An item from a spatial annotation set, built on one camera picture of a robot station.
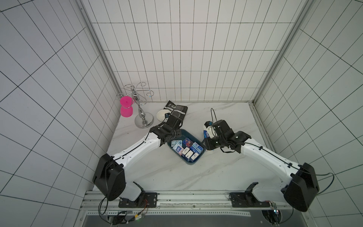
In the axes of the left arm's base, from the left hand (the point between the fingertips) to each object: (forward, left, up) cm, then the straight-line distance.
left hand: (174, 134), depth 84 cm
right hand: (-6, -15, 0) cm, 16 cm away
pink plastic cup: (+10, +28, +11) cm, 32 cm away
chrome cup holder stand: (+20, +26, -12) cm, 35 cm away
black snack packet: (+30, -1, -12) cm, 32 cm away
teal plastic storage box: (+6, -7, -11) cm, 14 cm away
